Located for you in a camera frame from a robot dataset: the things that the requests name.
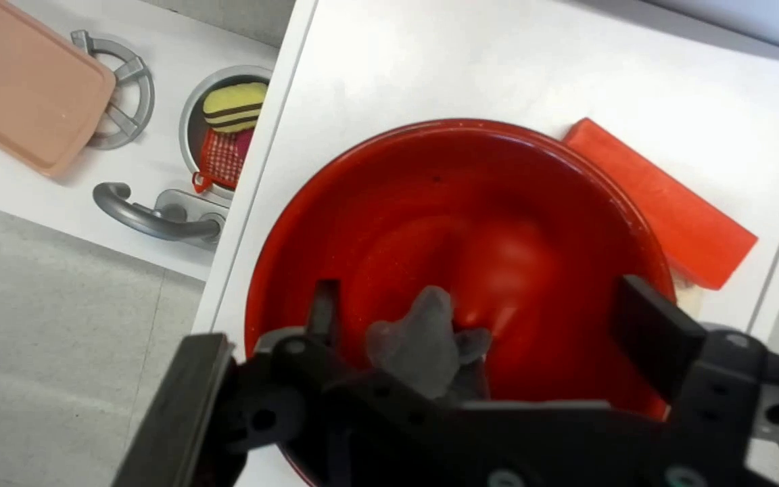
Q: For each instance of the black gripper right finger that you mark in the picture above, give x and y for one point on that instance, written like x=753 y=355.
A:
x=660 y=340

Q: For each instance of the red toy pepper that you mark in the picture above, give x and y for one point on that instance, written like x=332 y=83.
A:
x=506 y=273

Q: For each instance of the small grey soft toy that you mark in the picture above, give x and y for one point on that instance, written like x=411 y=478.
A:
x=419 y=342

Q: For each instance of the round toy sink basin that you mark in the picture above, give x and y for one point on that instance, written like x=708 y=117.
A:
x=186 y=125

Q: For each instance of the red mesh toy strawberry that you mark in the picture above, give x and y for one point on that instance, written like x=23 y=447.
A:
x=223 y=159

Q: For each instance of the red plastic bowl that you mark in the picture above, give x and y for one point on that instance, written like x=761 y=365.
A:
x=391 y=208

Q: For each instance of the orange rectangular block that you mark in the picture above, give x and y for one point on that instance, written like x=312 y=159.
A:
x=668 y=208

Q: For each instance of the grey toy faucet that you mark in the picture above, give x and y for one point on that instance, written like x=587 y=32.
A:
x=136 y=217

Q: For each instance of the pink cutting board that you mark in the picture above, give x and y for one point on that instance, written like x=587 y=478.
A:
x=20 y=83

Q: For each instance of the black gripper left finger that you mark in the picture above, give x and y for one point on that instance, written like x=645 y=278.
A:
x=200 y=407

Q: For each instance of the grey toy stove burner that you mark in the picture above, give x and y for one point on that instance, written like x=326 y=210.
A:
x=132 y=91

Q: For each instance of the beige tape strip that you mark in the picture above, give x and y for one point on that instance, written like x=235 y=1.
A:
x=694 y=300

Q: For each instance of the yellow toy sponge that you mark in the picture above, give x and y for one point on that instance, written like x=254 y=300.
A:
x=231 y=102

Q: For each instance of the white toy kitchen counter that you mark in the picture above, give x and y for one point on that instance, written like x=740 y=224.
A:
x=20 y=194

